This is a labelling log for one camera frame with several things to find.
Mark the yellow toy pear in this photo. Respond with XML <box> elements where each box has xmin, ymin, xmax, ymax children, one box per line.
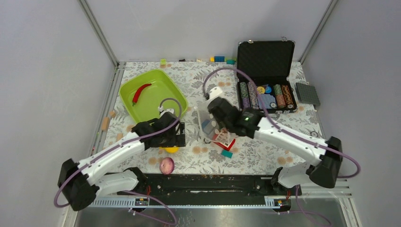
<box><xmin>165</xmin><ymin>147</ymin><xmax>179</xmax><ymax>153</ymax></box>

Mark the clear zip top bag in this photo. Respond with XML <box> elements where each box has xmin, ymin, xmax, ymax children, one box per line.
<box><xmin>195</xmin><ymin>102</ymin><xmax>236</xmax><ymax>147</ymax></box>

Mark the purple toy onion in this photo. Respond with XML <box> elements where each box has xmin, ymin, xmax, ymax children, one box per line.
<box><xmin>159</xmin><ymin>157</ymin><xmax>175</xmax><ymax>175</ymax></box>

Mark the green plastic tub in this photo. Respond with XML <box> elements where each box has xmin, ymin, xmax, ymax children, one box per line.
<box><xmin>119</xmin><ymin>69</ymin><xmax>188</xmax><ymax>123</ymax></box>

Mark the red toy chili pepper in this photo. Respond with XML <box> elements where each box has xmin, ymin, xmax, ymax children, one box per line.
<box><xmin>132</xmin><ymin>83</ymin><xmax>152</xmax><ymax>106</ymax></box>

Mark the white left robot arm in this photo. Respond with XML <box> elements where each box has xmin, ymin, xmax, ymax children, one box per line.
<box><xmin>53</xmin><ymin>111</ymin><xmax>185</xmax><ymax>211</ymax></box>

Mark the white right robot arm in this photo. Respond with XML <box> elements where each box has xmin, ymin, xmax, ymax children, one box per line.
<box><xmin>207</xmin><ymin>97</ymin><xmax>342</xmax><ymax>195</ymax></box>

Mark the red toy calculator block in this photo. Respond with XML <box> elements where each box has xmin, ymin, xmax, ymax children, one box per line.
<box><xmin>212</xmin><ymin>135</ymin><xmax>236</xmax><ymax>151</ymax></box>

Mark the blue grey toy block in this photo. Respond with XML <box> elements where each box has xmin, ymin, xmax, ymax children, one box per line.
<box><xmin>201</xmin><ymin>120</ymin><xmax>217</xmax><ymax>135</ymax></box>

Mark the floral table mat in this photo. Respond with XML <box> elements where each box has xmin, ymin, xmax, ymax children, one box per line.
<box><xmin>96</xmin><ymin>61</ymin><xmax>336</xmax><ymax>176</ymax></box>

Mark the teal toy block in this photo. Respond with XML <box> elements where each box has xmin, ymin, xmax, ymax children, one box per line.
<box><xmin>221</xmin><ymin>150</ymin><xmax>233</xmax><ymax>158</ymax></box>

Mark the blue yellow block row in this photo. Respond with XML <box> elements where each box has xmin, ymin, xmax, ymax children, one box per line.
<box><xmin>209</xmin><ymin>56</ymin><xmax>236</xmax><ymax>65</ymax></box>

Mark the black poker chip case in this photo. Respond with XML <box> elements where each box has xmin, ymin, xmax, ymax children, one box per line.
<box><xmin>236</xmin><ymin>40</ymin><xmax>297</xmax><ymax>114</ymax></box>

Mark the grey building baseplate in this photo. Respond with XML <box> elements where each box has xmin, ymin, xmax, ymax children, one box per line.
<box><xmin>296</xmin><ymin>83</ymin><xmax>321</xmax><ymax>106</ymax></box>

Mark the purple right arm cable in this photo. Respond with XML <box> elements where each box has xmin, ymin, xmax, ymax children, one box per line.
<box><xmin>203</xmin><ymin>67</ymin><xmax>361</xmax><ymax>227</ymax></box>

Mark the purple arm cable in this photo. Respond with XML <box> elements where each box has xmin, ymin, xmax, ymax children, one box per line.
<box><xmin>53</xmin><ymin>97</ymin><xmax>183</xmax><ymax>227</ymax></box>
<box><xmin>203</xmin><ymin>67</ymin><xmax>361</xmax><ymax>227</ymax></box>

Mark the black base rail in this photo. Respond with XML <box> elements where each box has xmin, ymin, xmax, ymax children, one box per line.
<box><xmin>132</xmin><ymin>174</ymin><xmax>296</xmax><ymax>206</ymax></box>

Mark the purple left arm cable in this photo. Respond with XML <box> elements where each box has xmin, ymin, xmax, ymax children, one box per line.
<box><xmin>53</xmin><ymin>97</ymin><xmax>183</xmax><ymax>227</ymax></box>

